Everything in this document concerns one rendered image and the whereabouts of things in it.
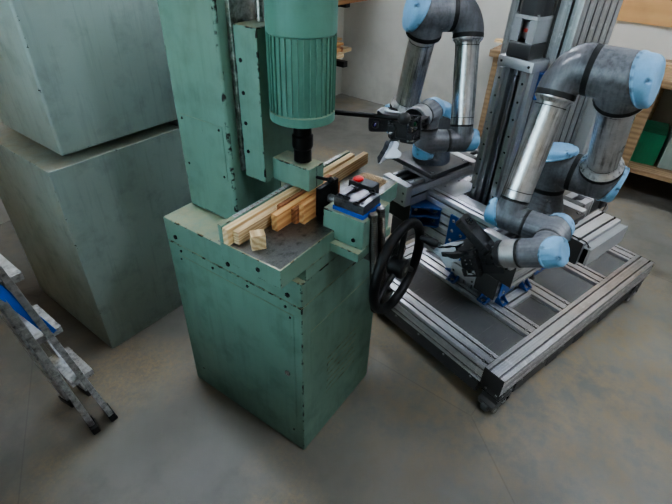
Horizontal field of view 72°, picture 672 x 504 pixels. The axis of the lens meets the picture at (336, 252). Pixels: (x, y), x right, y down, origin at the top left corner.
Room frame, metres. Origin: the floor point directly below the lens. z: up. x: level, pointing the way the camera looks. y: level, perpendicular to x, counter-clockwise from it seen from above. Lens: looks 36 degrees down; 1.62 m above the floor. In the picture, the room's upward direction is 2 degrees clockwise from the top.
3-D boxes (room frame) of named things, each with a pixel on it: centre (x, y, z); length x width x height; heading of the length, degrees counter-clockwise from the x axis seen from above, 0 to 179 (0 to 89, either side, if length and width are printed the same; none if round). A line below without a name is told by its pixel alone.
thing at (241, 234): (1.27, 0.09, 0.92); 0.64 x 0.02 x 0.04; 146
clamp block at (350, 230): (1.13, -0.05, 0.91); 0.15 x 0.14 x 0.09; 146
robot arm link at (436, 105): (1.49, -0.28, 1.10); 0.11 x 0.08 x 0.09; 146
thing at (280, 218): (1.18, 0.10, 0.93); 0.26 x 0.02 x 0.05; 146
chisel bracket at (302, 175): (1.25, 0.12, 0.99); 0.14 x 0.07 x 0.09; 56
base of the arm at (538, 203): (1.39, -0.68, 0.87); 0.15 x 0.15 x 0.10
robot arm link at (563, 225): (1.02, -0.55, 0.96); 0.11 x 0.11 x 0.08; 52
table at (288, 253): (1.18, 0.02, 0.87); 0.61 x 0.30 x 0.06; 146
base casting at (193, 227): (1.30, 0.21, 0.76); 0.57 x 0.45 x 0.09; 56
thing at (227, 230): (1.25, 0.12, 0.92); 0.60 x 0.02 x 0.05; 146
